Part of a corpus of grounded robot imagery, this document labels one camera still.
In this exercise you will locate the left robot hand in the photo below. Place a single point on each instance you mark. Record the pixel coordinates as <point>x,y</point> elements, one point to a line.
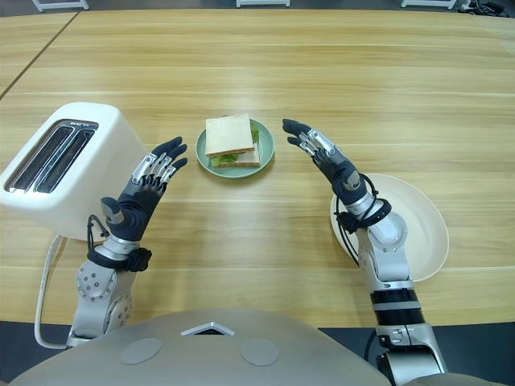
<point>134,205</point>

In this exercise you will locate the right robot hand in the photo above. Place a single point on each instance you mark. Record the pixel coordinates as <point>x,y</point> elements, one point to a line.
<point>338,167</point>

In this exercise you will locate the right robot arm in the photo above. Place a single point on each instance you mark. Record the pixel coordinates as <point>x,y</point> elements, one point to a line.
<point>396,289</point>

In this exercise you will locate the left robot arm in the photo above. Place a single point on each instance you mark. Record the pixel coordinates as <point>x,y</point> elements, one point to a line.
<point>102,293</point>

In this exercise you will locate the cream toaster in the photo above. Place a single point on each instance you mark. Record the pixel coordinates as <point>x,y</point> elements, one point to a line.
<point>68,169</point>

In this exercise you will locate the green plate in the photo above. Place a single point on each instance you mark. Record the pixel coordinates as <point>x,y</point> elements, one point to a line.
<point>265,140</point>

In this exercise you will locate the bread slice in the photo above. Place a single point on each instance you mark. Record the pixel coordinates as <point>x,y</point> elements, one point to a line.
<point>227,134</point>
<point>247,160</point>

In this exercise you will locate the green lettuce leaf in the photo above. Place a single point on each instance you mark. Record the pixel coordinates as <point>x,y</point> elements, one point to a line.
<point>225,159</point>

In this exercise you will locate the cream plate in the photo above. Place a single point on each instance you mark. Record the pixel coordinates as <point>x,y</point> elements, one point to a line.
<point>422,225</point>

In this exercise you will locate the robot body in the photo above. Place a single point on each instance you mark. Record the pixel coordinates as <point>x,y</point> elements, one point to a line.
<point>209,354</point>

